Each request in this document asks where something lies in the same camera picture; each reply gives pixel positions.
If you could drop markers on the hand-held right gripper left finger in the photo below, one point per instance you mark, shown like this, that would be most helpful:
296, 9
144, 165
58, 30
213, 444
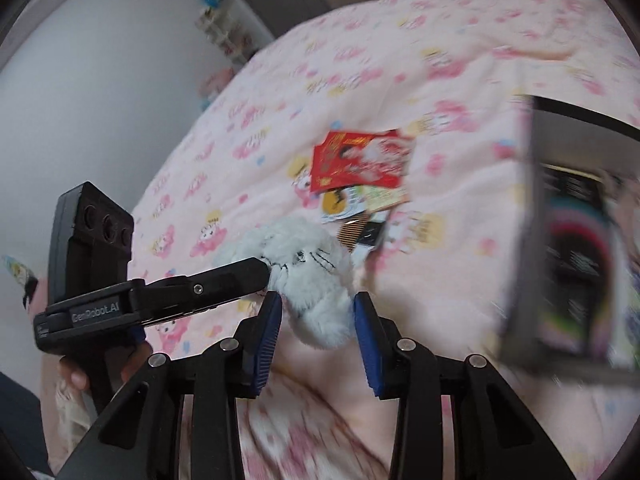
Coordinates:
267, 345

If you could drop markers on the cartoon wall sticker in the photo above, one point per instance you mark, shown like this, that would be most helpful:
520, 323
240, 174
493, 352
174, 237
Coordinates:
17, 272

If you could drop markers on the brown wooden comb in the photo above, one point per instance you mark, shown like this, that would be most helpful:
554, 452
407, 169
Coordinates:
349, 234

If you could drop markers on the black storage box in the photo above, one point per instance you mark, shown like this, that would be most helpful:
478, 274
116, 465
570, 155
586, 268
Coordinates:
520, 260

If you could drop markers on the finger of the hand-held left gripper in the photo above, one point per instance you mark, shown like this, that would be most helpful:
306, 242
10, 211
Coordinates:
225, 276

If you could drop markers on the clear plastic bag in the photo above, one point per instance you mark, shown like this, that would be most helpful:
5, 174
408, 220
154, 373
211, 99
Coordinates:
332, 203

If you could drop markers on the small black packet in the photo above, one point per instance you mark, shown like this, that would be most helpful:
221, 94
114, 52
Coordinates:
371, 236

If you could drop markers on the person's left hand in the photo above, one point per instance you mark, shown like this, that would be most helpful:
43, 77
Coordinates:
75, 375

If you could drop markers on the red envelope with figures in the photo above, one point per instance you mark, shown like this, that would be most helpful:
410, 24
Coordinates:
380, 160

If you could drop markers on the pink cartoon printed blanket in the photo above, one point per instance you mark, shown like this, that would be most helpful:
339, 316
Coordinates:
350, 85

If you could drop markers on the yellow green card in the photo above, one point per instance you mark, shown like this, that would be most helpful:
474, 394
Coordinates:
384, 197

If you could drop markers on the wall shelf with small toys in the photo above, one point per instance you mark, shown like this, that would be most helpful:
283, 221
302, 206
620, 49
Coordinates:
225, 35

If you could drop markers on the black rainbow print packet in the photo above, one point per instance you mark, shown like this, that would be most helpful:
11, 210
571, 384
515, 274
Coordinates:
575, 260

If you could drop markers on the pink floral cloth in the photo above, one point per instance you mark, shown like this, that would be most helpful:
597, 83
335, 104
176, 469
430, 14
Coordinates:
300, 440

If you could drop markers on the grey plush toy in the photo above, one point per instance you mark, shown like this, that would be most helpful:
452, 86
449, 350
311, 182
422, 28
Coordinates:
310, 280

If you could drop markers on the dark cloth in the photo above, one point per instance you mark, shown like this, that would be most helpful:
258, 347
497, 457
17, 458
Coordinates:
20, 420

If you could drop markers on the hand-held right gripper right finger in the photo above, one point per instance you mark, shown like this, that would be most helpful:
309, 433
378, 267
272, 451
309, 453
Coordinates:
367, 345

